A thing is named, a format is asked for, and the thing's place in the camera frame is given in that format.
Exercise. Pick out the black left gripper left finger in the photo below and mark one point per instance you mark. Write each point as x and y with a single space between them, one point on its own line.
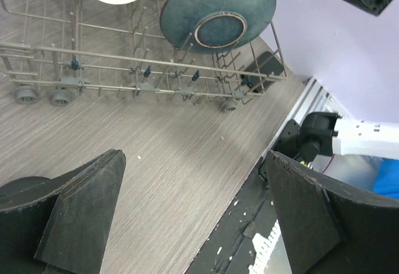
62 225

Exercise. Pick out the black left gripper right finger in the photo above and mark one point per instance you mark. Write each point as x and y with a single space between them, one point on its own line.
329 226

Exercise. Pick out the black smartphone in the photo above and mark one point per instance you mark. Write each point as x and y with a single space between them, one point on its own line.
265 63

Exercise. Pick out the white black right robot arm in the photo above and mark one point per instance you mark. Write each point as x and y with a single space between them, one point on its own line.
329 133

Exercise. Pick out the black phone stand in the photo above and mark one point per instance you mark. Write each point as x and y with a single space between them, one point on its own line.
18 185

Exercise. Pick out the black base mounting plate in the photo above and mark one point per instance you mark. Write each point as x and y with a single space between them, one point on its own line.
229 248

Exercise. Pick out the teal ceramic plate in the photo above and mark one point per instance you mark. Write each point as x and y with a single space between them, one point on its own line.
214 26

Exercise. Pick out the white perforated cable duct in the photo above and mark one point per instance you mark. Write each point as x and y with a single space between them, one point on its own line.
264 247

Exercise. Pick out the grey wire dish rack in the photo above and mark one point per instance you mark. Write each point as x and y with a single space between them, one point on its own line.
64 48

